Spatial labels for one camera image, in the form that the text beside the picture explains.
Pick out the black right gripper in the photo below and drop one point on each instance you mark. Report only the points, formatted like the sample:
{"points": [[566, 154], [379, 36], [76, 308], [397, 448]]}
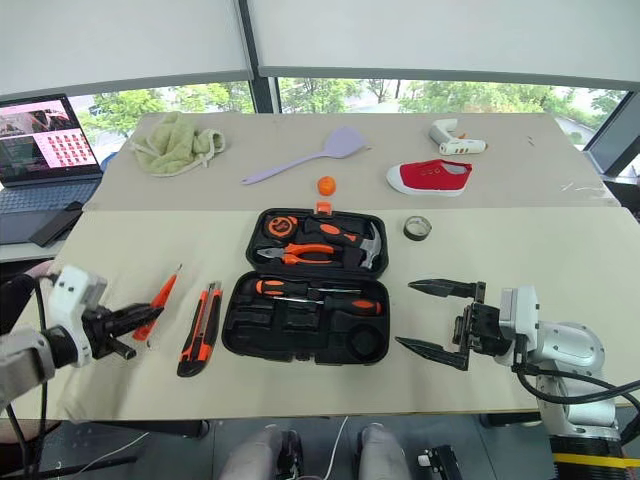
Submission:
{"points": [[482, 327]]}

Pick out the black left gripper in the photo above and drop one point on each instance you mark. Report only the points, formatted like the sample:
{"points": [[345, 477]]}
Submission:
{"points": [[102, 327]]}

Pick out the orange test pen screwdriver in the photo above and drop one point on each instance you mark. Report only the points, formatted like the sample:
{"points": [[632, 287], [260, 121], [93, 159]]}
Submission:
{"points": [[165, 292]]}

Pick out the black plastic tool case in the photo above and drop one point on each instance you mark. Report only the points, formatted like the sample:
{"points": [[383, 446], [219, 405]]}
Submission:
{"points": [[280, 325]]}

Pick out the orange black utility knife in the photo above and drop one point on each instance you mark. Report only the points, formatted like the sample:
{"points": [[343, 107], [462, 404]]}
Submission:
{"points": [[200, 332]]}

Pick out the dark tape roll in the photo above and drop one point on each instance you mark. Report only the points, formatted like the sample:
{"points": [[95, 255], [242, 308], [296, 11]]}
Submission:
{"points": [[417, 228]]}

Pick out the black flat phone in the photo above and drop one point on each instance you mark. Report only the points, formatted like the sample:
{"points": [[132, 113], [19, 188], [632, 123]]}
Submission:
{"points": [[55, 225]]}

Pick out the black box white plug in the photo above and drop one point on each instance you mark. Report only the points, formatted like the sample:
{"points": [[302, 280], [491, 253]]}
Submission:
{"points": [[442, 462]]}

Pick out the grey rounded shape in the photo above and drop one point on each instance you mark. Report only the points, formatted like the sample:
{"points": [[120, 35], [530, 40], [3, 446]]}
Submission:
{"points": [[382, 450], [255, 452]]}

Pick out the red canvas shoe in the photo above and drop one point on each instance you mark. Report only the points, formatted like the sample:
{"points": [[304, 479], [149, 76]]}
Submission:
{"points": [[435, 177]]}

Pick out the black orange tape measure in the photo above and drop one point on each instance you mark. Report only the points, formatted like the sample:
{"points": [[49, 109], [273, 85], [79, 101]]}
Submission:
{"points": [[281, 226]]}

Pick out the light green towel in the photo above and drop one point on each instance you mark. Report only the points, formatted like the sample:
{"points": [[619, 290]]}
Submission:
{"points": [[172, 147]]}

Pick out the white glue gun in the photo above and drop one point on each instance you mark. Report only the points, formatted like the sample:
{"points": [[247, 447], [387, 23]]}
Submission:
{"points": [[457, 145]]}

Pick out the small orange ball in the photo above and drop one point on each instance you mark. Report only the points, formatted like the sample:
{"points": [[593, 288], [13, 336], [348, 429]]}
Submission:
{"points": [[326, 185]]}

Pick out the open laptop computer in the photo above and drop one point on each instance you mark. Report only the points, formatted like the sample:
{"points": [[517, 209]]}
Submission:
{"points": [[45, 145]]}

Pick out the black base yellow band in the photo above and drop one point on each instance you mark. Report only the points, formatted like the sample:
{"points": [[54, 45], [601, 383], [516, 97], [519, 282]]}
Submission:
{"points": [[590, 459]]}

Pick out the purple silicone spatula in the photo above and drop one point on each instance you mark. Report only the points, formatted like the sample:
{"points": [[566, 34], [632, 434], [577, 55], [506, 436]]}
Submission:
{"points": [[342, 142]]}

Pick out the white roller blind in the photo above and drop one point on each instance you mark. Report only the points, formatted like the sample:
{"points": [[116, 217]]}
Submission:
{"points": [[450, 35], [120, 40]]}

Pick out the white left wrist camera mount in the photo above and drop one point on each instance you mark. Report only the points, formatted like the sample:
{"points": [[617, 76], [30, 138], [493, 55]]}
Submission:
{"points": [[67, 300]]}

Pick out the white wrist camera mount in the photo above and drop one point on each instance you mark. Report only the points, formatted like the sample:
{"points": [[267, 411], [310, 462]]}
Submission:
{"points": [[525, 310], [67, 300]]}

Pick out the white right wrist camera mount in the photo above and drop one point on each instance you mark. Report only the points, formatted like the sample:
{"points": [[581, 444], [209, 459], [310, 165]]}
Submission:
{"points": [[525, 310]]}

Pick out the slanted dark window frame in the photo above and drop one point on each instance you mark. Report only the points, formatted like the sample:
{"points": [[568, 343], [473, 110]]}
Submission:
{"points": [[612, 135]]}

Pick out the dark window frame post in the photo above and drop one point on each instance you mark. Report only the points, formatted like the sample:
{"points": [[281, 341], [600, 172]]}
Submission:
{"points": [[257, 55]]}

